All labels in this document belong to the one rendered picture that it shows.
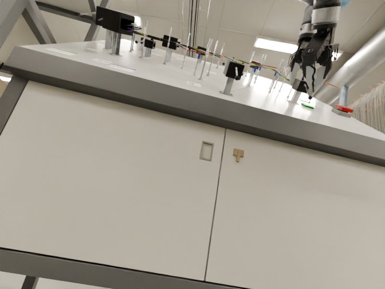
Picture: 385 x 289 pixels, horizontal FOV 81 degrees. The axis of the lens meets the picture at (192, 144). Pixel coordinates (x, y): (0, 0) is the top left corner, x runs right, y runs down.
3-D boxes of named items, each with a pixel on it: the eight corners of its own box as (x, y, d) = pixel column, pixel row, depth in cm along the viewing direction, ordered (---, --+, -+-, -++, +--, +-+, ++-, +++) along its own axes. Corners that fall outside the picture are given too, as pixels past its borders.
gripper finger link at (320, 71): (329, 90, 80) (333, 62, 76) (321, 93, 77) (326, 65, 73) (319, 89, 82) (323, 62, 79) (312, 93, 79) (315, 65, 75)
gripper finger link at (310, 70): (319, 89, 82) (323, 62, 79) (312, 93, 79) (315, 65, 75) (310, 89, 85) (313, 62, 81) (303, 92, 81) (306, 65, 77)
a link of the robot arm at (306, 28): (324, 26, 91) (305, 20, 90) (321, 37, 91) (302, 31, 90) (313, 34, 98) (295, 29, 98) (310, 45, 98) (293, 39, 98)
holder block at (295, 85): (296, 90, 88) (301, 80, 86) (291, 88, 93) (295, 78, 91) (306, 93, 88) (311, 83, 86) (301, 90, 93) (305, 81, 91)
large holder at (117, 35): (102, 47, 94) (105, 8, 88) (130, 58, 86) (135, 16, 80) (86, 45, 89) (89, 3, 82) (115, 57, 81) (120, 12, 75)
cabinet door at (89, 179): (204, 281, 52) (226, 127, 66) (-54, 238, 46) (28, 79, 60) (202, 279, 54) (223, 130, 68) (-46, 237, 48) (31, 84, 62)
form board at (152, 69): (18, 53, 60) (18, 46, 59) (124, 42, 152) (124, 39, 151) (405, 152, 73) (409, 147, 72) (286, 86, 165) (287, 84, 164)
